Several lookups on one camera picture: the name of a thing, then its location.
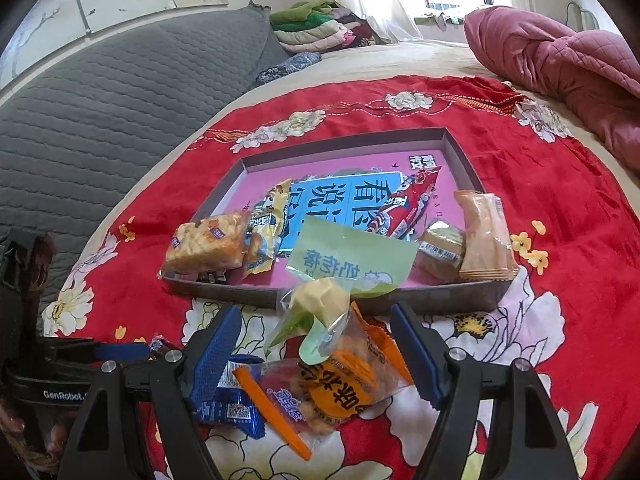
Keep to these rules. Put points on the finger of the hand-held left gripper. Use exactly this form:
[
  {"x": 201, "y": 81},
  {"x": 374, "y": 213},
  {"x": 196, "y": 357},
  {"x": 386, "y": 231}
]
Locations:
[{"x": 125, "y": 353}]

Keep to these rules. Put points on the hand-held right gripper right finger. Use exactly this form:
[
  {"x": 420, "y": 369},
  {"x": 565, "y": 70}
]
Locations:
[{"x": 419, "y": 357}]

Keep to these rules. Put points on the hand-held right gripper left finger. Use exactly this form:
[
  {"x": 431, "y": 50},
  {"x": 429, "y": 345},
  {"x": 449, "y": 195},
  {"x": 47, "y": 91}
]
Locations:
[{"x": 215, "y": 360}]

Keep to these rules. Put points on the small dark candy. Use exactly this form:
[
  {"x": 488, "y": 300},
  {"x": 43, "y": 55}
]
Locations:
[{"x": 160, "y": 345}]

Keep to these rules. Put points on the blue snack packet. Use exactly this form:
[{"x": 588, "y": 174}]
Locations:
[{"x": 230, "y": 410}]

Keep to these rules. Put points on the orange snack packet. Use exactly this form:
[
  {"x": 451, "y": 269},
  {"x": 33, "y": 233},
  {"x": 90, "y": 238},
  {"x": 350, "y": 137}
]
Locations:
[{"x": 345, "y": 385}]

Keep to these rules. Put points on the square green cake packet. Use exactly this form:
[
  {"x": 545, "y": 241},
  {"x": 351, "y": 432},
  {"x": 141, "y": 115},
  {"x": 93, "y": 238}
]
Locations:
[{"x": 440, "y": 250}]

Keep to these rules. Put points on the clear bread packet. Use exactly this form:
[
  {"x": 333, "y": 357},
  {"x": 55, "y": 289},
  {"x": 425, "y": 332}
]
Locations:
[{"x": 205, "y": 247}]

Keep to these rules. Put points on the green label cake packet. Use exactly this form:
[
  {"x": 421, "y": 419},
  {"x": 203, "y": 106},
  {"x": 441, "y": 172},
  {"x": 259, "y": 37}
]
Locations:
[{"x": 345, "y": 260}]

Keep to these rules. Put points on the beige wafer packet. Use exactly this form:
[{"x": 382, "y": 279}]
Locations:
[{"x": 485, "y": 240}]

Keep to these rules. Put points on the yellow snack packet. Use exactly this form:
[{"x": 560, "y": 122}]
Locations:
[{"x": 265, "y": 232}]

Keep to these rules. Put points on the red snack packet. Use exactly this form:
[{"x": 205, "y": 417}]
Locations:
[{"x": 405, "y": 205}]

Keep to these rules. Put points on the purple shallow box tray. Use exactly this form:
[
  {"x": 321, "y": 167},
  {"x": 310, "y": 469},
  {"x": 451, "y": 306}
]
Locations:
[{"x": 350, "y": 160}]

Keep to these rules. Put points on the person's left hand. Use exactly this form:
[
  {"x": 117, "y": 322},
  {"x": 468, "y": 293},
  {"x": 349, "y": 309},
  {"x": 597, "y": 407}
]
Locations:
[{"x": 55, "y": 440}]

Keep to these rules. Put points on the red floral blanket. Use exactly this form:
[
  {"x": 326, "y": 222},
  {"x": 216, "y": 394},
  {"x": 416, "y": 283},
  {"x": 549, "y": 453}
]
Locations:
[{"x": 550, "y": 210}]

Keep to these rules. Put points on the grey quilted blanket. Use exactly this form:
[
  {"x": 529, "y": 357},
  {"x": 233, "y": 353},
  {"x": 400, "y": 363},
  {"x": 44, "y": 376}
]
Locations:
[{"x": 125, "y": 110}]

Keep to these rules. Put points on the blue patterned cloth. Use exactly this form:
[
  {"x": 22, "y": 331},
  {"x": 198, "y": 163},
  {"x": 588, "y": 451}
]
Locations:
[{"x": 285, "y": 67}]

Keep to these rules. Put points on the pink quilt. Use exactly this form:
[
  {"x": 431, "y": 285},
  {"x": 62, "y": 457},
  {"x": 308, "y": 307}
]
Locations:
[{"x": 550, "y": 55}]

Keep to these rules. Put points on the stack of folded clothes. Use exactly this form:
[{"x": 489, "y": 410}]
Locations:
[{"x": 310, "y": 25}]

